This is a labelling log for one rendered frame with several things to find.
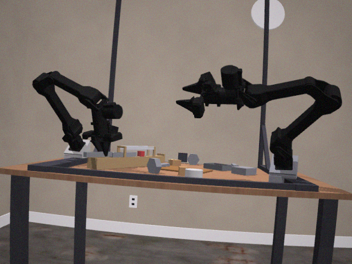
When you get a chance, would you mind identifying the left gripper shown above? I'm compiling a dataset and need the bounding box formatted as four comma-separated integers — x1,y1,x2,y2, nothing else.
176,81,223,118

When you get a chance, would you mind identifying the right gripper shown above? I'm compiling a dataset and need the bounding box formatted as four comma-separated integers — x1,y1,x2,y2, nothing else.
82,119,123,157

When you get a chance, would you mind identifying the clear rectangular channel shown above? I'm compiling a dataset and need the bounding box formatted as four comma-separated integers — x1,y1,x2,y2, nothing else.
120,146,155,157

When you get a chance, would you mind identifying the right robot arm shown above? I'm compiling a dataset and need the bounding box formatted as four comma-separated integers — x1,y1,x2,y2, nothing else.
32,71,123,152

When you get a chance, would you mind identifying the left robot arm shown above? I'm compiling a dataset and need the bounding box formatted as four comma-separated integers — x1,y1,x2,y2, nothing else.
199,65,342,170

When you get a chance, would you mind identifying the white cylinder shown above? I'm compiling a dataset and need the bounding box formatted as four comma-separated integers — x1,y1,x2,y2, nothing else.
185,168,203,178

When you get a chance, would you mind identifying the small wooden block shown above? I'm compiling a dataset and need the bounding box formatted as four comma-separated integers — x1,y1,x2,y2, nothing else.
169,159,181,166
178,166,188,176

